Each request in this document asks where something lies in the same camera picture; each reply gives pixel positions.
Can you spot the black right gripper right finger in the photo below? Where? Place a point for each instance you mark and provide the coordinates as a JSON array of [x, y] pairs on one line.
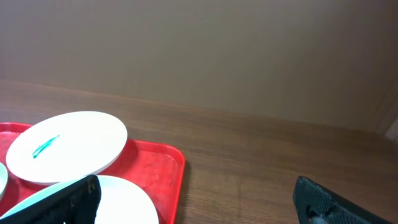
[[316, 204]]

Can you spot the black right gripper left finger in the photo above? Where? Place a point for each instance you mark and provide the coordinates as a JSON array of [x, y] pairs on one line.
[[74, 201]]

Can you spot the white plate top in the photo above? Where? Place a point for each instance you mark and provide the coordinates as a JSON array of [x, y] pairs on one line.
[[66, 147]]

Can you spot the light blue plate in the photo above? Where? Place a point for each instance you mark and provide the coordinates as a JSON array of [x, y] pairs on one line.
[[124, 202], [3, 179]]

